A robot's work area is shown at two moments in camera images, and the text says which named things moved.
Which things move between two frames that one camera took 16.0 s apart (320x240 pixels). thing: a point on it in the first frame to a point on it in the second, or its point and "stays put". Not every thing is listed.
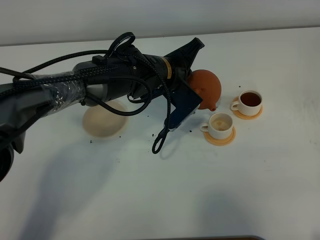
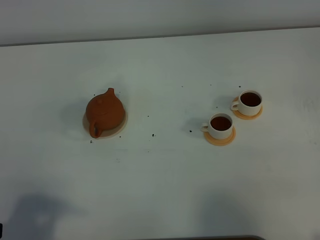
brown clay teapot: x=207 y=85 to x=104 y=112
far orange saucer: x=243 y=116 stays put
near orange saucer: x=221 y=142 stays put
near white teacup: x=219 y=126 stays put
